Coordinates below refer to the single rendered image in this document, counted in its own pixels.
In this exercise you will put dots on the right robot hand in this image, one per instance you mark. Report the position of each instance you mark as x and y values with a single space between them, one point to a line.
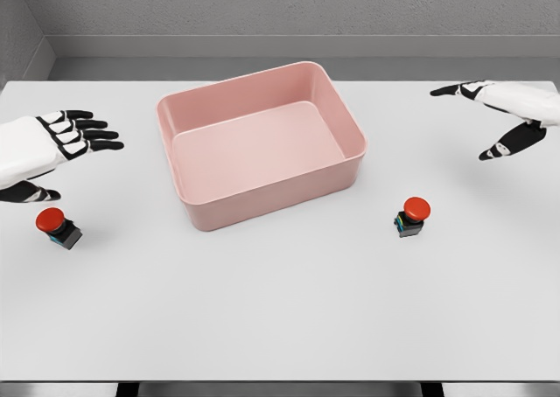
516 97

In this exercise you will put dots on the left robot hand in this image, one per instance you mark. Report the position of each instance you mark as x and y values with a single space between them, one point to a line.
26 145

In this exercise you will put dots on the pink plastic basket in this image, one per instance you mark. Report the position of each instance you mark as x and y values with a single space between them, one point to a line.
262 145

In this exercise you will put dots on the red button industrial switch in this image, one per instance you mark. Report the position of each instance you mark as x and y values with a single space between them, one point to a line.
413 215
52 224

